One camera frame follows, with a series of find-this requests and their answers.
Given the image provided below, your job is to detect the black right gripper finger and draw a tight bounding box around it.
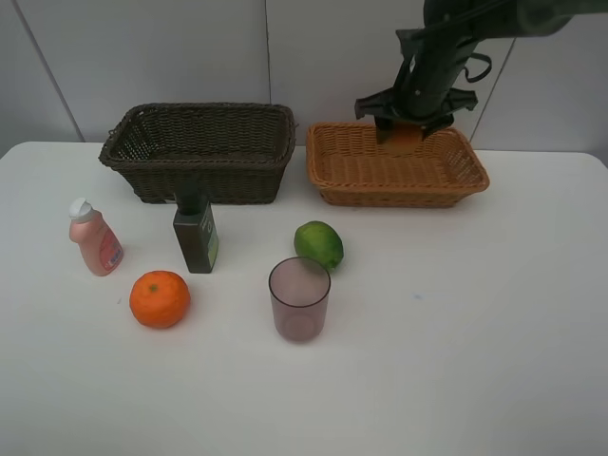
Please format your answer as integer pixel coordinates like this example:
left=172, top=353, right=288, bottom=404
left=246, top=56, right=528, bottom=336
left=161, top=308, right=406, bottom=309
left=375, top=117, right=393, bottom=144
left=421, top=123, right=451, bottom=142

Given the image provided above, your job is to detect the dark brown wicker basket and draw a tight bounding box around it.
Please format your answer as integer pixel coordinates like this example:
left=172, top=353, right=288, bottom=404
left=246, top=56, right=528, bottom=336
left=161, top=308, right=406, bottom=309
left=99, top=103, right=295, bottom=205

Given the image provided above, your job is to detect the light orange wicker basket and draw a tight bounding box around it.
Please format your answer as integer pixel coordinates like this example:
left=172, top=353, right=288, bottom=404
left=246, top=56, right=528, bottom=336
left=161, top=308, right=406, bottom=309
left=306, top=123, right=490, bottom=208

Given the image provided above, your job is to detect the red orange peach fruit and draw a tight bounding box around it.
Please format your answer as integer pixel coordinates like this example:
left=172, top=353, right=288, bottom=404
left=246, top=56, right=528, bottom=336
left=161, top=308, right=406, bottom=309
left=385, top=122, right=424, bottom=154

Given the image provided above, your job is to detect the green lime fruit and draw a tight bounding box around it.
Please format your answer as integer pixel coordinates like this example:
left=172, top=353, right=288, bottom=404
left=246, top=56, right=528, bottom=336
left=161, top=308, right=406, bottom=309
left=294, top=220, right=344, bottom=271

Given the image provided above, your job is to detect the orange mandarin fruit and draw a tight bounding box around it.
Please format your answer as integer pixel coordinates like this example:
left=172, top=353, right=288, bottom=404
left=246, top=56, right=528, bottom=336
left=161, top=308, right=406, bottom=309
left=129, top=271, right=191, bottom=329

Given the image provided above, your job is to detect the pink bottle white cap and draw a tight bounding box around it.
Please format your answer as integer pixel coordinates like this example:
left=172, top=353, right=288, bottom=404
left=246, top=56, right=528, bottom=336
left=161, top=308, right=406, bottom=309
left=69, top=198, right=124, bottom=276

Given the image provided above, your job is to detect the translucent purple plastic cup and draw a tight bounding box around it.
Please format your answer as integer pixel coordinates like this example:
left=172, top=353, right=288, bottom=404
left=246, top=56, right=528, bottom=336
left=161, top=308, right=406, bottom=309
left=268, top=256, right=332, bottom=343

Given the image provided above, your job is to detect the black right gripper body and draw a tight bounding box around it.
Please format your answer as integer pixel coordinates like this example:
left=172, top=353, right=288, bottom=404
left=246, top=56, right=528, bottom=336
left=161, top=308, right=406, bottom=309
left=354, top=29, right=477, bottom=128

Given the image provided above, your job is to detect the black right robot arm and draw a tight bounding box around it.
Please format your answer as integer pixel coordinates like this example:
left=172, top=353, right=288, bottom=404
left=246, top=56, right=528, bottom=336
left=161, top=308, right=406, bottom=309
left=354, top=1, right=575, bottom=143

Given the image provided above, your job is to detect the dark green pump bottle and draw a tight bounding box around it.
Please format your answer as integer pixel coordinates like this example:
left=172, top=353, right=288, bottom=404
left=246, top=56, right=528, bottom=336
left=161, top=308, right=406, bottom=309
left=173, top=180, right=219, bottom=274

